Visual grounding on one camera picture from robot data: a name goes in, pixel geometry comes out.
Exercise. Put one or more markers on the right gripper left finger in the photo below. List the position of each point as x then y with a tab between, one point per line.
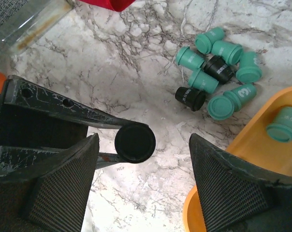
55	202

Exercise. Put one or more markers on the teal capsule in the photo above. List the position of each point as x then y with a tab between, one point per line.
281	127

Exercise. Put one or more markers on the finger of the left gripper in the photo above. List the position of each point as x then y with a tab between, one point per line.
20	92
20	157

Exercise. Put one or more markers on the red cloth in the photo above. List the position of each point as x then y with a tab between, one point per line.
114	5

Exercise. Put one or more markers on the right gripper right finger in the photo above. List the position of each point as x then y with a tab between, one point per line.
233	195

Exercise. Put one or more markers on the black coffee capsule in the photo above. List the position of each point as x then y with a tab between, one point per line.
135	143
190	97

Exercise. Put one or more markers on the orange plastic storage basket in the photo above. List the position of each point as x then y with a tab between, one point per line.
253	144

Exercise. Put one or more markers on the teal capsule numbered three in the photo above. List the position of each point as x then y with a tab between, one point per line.
221	107

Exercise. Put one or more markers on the teal capsule right edge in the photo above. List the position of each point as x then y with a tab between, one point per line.
249	68

